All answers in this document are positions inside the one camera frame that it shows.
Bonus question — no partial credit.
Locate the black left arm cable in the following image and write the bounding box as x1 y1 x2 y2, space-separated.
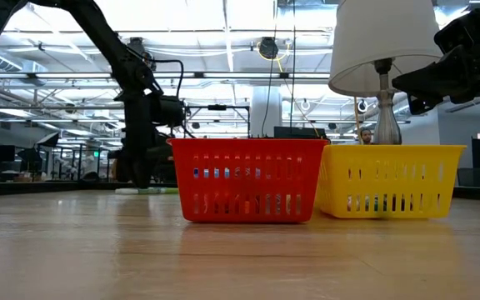
125 45 198 139

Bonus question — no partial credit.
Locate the red plastic basket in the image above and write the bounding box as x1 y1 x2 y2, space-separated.
167 137 331 224

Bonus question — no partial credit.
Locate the black equipment box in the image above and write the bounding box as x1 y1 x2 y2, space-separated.
272 125 328 140

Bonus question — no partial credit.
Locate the person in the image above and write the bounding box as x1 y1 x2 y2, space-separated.
358 127 374 146

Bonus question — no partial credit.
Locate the yellow plastic basket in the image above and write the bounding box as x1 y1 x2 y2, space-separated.
315 143 468 220

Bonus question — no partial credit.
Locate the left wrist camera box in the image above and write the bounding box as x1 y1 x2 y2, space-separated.
152 94 186 128

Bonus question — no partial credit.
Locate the black background rig frame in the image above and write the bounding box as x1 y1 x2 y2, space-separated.
183 103 252 139

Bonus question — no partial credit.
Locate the yellow hanging cable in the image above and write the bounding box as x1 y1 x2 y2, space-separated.
352 96 363 145

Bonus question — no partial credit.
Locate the thin green marker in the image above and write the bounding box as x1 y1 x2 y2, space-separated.
114 187 180 196

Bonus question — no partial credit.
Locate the white shade table lamp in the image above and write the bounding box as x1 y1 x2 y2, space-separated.
328 0 444 146

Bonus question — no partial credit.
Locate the black hanging cable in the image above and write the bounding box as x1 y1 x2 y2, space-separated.
290 0 298 139

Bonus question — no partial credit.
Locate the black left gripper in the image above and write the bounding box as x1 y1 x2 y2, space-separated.
107 93 174 190

